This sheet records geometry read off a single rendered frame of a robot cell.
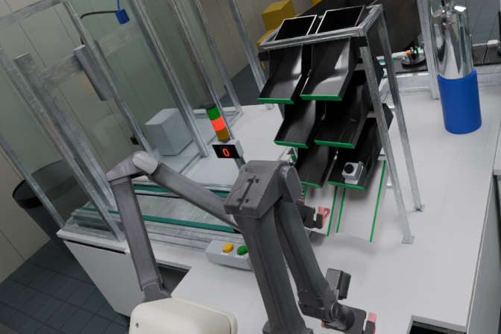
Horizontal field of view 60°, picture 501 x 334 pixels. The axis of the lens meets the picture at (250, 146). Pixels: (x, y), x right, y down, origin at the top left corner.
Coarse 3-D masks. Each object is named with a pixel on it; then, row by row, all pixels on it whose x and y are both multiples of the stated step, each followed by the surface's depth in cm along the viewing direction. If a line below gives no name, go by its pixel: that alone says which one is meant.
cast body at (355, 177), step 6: (360, 162) 137; (348, 168) 132; (354, 168) 132; (360, 168) 133; (342, 174) 133; (348, 174) 132; (354, 174) 131; (360, 174) 133; (348, 180) 134; (354, 180) 133; (360, 180) 133
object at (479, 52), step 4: (472, 48) 233; (476, 48) 236; (480, 48) 235; (484, 48) 233; (472, 52) 230; (476, 52) 233; (480, 52) 231; (484, 52) 230; (476, 56) 229; (480, 56) 228; (484, 56) 226; (476, 60) 225; (480, 60) 223; (484, 60) 226; (476, 64) 222; (480, 64) 221
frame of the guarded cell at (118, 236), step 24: (48, 0) 185; (192, 0) 260; (0, 24) 169; (0, 48) 169; (216, 48) 275; (24, 96) 177; (48, 120) 184; (0, 144) 218; (72, 168) 194; (120, 240) 214
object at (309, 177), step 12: (312, 144) 153; (300, 156) 152; (312, 156) 151; (324, 156) 147; (300, 168) 151; (312, 168) 148; (324, 168) 142; (300, 180) 148; (312, 180) 145; (324, 180) 142
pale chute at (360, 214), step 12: (384, 168) 139; (372, 180) 145; (384, 180) 140; (348, 192) 149; (360, 192) 147; (372, 192) 144; (384, 192) 141; (348, 204) 150; (360, 204) 147; (372, 204) 144; (348, 216) 149; (360, 216) 146; (372, 216) 143; (336, 228) 146; (348, 228) 148; (360, 228) 145; (372, 228) 138; (372, 240) 138
